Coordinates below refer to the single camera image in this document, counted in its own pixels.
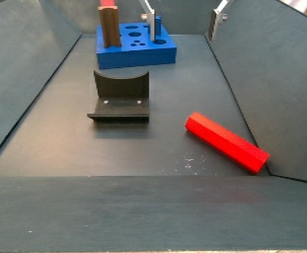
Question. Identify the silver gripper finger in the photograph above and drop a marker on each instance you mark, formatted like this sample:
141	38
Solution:
216	18
148	11

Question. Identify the red square peg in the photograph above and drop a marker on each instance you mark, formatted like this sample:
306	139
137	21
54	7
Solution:
107	3

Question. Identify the black curved cradle stand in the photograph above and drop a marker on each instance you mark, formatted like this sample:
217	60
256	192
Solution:
123	99

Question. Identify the red hexagon bar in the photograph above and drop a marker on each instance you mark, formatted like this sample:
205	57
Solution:
227	142

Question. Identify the blue peg board base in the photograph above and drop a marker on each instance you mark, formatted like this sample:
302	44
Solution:
137	50

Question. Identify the brown notched block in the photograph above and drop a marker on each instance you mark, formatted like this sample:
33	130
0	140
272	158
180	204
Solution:
108	15

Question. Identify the blue notched peg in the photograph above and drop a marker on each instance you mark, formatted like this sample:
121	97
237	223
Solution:
155	26

